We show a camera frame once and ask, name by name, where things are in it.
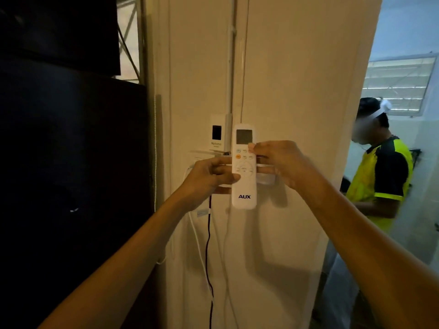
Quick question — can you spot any person's left hand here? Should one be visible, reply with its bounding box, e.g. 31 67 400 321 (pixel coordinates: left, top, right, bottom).
178 156 241 213

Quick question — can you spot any black power cable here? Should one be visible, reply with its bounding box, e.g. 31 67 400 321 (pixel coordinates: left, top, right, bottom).
205 195 215 329

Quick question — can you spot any silver refrigerator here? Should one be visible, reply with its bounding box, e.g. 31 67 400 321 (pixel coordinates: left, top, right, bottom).
0 56 153 329

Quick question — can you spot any black microwave oven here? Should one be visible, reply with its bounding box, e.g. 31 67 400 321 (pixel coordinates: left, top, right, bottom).
0 0 121 76

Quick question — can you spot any white power cable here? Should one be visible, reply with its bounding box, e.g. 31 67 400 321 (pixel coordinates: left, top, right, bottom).
183 164 215 302

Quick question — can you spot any person's left forearm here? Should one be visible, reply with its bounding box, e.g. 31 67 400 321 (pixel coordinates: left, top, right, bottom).
37 195 193 329

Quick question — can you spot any louvre window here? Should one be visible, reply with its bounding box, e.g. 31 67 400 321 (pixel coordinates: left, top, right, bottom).
362 53 439 117

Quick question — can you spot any white wall socket box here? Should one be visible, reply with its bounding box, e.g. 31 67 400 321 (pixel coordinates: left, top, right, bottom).
187 149 213 170

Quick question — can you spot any person's right hand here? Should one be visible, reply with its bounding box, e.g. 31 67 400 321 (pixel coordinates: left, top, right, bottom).
247 140 321 194

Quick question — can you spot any white circuit breaker box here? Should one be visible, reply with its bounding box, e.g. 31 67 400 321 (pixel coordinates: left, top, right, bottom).
209 114 233 153

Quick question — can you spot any white remote wall holder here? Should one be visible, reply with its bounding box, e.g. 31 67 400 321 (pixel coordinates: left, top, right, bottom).
255 163 276 186

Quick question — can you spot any white AUX remote control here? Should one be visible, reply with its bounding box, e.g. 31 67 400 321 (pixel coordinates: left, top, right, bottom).
231 123 258 210

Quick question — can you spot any person's right forearm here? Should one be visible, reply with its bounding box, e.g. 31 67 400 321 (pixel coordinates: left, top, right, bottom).
296 174 439 329

